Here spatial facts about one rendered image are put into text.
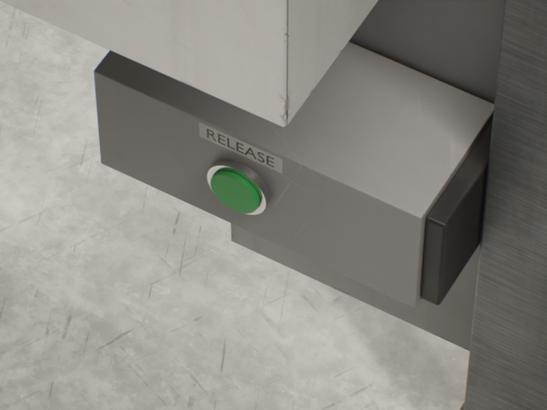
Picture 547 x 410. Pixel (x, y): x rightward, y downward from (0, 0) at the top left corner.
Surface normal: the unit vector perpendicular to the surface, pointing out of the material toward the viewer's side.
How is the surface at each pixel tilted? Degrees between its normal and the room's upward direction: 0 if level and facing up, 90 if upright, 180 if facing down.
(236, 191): 90
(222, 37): 90
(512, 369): 90
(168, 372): 0
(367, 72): 0
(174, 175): 90
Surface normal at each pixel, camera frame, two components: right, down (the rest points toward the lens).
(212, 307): 0.00, -0.60
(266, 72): -0.50, 0.69
